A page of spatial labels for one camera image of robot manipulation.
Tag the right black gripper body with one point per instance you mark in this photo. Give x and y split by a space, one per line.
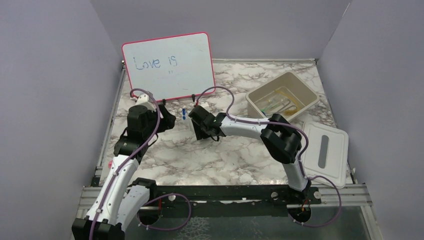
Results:
200 132

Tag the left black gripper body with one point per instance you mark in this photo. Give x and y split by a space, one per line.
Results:
165 123

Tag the metal crucible tongs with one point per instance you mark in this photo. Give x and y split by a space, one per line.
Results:
278 106

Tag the yellow rubber tubing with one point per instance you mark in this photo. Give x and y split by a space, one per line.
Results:
292 107

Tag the white bin lid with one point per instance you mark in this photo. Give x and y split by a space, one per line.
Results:
327 152

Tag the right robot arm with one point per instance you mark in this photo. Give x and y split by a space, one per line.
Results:
285 142

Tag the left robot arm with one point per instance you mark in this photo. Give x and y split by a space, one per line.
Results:
116 206

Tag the pink framed whiteboard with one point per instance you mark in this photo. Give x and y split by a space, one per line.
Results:
172 67

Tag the beige plastic bin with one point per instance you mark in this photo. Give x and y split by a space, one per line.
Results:
289 83

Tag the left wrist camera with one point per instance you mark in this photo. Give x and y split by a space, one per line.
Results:
146 101

